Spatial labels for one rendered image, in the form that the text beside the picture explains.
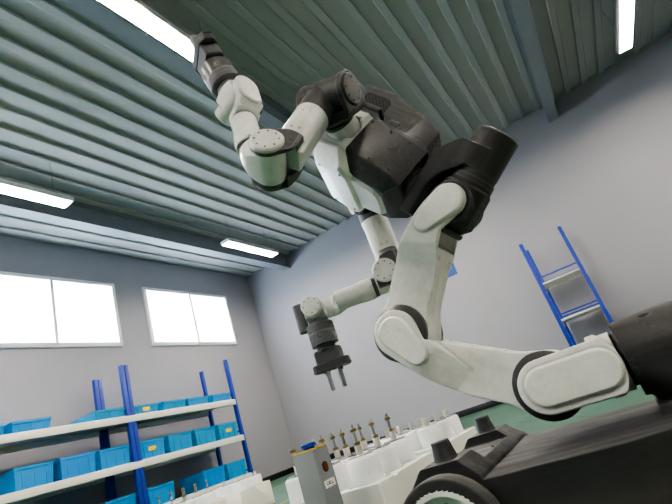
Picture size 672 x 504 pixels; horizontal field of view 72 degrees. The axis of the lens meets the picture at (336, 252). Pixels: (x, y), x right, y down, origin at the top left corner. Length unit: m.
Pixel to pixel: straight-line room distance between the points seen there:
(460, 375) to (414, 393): 7.07
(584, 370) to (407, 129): 0.72
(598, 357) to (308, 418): 8.41
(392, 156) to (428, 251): 0.27
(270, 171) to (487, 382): 0.68
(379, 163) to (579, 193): 6.76
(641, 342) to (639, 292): 6.54
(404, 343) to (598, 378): 0.40
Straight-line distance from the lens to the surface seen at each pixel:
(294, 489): 1.58
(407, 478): 1.52
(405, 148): 1.26
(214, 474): 7.06
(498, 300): 7.76
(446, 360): 1.13
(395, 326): 1.15
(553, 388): 1.06
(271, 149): 1.03
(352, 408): 8.75
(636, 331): 1.09
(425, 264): 1.18
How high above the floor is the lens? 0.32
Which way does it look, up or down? 21 degrees up
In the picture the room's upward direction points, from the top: 19 degrees counter-clockwise
